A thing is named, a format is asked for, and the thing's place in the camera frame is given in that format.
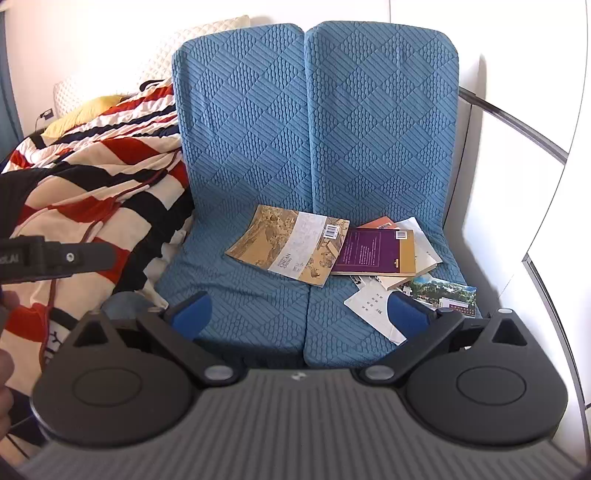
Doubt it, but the white textured pillow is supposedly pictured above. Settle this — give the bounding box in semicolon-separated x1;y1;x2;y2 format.
52;69;141;112
137;15;251;89

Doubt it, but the orange and white book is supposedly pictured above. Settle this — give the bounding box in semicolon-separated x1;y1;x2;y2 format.
358;216;441;291

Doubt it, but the person's left hand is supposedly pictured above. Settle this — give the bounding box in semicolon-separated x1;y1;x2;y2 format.
0;348;16;438

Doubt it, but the photo cover notebook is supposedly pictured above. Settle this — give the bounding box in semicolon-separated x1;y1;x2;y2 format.
401;275;478;320
344;284;408;347

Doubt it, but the purple cover book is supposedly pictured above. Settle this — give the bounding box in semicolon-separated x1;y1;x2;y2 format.
331;228;417;278

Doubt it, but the silver metal rail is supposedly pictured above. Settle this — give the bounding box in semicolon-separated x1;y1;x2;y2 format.
458;88;570;164

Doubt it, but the yellow pillow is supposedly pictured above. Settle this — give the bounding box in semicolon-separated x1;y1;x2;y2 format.
43;95;131;139

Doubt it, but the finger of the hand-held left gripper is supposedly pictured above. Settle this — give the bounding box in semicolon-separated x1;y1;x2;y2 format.
45;241;117;278

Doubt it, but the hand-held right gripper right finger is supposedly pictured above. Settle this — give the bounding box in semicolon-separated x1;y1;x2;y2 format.
361;292;530;387

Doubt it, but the tan painting cover book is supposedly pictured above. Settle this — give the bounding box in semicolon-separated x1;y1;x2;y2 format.
225;204;351;288

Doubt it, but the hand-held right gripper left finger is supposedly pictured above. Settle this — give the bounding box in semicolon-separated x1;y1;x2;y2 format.
71;291;241;388

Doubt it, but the blue quilted sofa cushion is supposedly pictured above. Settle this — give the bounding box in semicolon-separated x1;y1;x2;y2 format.
302;21;484;370
154;23;315;357

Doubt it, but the red black white striped blanket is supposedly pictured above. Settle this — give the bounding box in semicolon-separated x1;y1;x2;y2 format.
0;78;195;398

